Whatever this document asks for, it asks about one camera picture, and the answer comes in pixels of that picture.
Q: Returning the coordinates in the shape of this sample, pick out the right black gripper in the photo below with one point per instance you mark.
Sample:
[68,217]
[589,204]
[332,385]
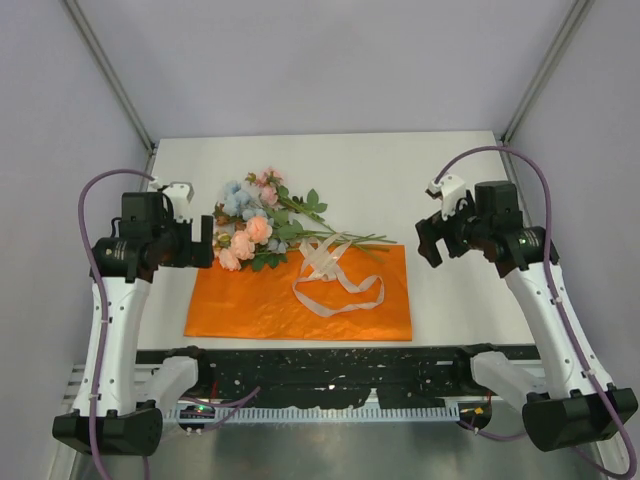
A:
[427,230]

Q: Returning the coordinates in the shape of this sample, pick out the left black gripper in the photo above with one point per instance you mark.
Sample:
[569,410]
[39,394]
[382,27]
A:
[198,254]

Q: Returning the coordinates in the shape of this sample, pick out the fake flower bouquet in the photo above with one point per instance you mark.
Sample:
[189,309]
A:
[258,222]

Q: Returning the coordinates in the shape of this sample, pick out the cream ribbon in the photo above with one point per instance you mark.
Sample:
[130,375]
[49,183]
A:
[320,263]

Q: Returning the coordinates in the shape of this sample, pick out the orange wrapping paper sheet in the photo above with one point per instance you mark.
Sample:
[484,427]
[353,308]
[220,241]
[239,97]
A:
[261,305]

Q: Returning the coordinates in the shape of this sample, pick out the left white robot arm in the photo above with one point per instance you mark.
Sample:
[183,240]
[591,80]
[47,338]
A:
[111,413]

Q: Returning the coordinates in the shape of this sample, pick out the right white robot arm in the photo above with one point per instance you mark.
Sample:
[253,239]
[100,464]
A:
[572,404]

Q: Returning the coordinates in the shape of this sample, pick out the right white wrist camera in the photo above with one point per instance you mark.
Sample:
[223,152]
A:
[449,189]

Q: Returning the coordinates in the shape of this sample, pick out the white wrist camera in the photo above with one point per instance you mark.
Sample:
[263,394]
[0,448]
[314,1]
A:
[179,194]
[449,189]

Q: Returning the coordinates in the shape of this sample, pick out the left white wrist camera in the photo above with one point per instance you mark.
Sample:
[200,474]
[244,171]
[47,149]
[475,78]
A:
[179,194]

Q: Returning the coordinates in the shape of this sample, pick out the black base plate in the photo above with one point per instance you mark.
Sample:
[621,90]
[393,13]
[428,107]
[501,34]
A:
[339,378]

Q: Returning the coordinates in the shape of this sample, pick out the white slotted cable duct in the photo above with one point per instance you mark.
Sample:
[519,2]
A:
[369,413]

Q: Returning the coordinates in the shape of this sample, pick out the right aluminium frame post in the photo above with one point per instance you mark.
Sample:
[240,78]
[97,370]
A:
[569,27]

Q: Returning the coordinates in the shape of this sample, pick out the aluminium frame post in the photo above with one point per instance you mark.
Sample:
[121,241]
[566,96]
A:
[107,70]
[569,27]

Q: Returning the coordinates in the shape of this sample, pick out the left aluminium frame post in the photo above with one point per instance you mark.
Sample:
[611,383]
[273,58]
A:
[107,70]

